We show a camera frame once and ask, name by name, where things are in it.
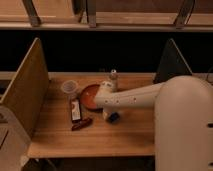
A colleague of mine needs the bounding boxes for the left wooden divider board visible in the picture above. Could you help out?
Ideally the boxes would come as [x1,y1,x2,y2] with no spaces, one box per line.
[0,38,49,141]

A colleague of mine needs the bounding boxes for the wooden shelf with brackets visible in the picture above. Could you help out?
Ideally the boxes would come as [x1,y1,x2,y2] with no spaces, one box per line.
[0,0,213,32]

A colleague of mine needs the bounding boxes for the right dark divider board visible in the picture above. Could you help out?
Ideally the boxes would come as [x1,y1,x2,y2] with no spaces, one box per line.
[153,38,193,84]

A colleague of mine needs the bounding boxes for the clear plastic cup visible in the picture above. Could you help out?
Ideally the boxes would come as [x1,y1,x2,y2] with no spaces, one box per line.
[61,80,79,100]

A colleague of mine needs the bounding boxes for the small clear bottle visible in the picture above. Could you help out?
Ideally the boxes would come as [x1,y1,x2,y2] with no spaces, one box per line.
[109,69,118,91]

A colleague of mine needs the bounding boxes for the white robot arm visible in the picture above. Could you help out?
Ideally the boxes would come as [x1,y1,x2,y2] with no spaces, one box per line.
[95,75,213,171]

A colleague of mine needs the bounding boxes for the dark snack bar packet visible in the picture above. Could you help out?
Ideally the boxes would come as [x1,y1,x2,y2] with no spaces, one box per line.
[70,99,82,123]

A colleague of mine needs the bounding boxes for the red chili pepper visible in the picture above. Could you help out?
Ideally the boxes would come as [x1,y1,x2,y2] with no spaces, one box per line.
[71,118,93,131]

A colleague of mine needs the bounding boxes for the red round plate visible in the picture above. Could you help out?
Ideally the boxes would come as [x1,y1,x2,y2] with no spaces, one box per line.
[80,84,99,110]

